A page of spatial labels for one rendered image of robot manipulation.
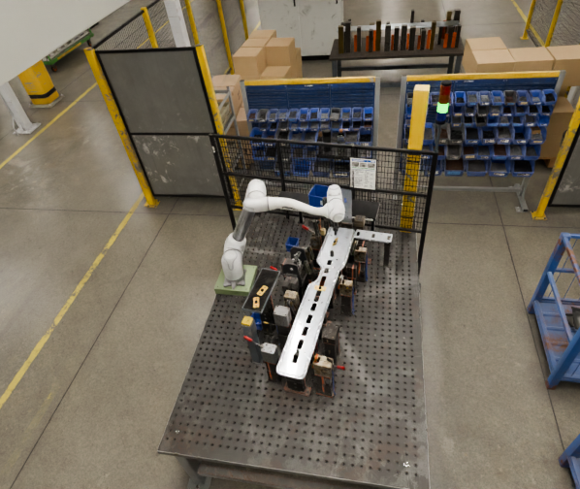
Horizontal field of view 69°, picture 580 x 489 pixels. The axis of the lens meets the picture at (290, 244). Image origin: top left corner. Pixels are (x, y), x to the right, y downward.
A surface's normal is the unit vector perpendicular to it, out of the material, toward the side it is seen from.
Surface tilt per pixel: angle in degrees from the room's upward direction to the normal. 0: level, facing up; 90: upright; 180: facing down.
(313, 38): 90
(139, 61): 89
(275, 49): 90
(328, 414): 0
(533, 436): 0
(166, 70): 89
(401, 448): 0
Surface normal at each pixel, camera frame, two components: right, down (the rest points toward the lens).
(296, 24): -0.17, 0.69
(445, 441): -0.11, -0.72
